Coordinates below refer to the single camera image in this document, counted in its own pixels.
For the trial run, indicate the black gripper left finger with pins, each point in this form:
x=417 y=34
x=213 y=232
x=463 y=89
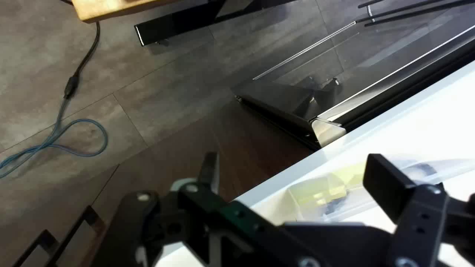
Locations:
x=209 y=171

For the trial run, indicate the black metal frame base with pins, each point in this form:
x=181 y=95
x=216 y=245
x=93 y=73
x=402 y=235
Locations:
x=374 y=55

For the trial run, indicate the wooden board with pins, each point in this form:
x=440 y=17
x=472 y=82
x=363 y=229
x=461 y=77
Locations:
x=92 y=11

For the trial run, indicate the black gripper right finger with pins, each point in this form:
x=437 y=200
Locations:
x=387 y=186

